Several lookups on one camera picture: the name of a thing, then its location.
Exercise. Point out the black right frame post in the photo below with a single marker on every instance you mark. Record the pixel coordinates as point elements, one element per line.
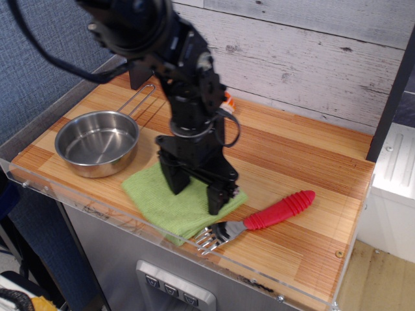
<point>392,27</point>

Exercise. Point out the black left frame post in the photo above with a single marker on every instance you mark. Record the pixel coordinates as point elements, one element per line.
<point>138,74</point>

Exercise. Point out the stainless steel pot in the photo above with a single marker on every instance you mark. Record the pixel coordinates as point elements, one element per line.
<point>98,144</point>

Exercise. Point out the toy salmon sushi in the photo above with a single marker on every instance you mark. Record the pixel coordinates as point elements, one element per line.
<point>228,104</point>

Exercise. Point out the clear acrylic edge guard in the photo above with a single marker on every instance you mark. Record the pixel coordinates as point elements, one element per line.
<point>301,259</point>

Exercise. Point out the silver button panel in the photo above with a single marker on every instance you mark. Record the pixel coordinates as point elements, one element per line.
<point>163,290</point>

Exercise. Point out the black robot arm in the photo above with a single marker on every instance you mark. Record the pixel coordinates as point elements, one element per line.
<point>151,34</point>

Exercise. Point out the green towel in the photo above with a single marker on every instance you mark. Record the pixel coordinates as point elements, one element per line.
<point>184,215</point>

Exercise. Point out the red handled metal fork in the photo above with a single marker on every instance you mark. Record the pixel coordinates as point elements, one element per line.
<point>215,235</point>

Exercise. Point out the white appliance at right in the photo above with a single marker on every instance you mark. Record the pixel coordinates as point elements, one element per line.
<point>387,221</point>

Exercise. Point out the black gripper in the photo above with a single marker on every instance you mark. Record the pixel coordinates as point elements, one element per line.
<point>201,158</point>

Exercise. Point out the black frame post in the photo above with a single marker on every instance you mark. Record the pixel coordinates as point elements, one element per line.
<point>138,74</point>
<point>392,27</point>

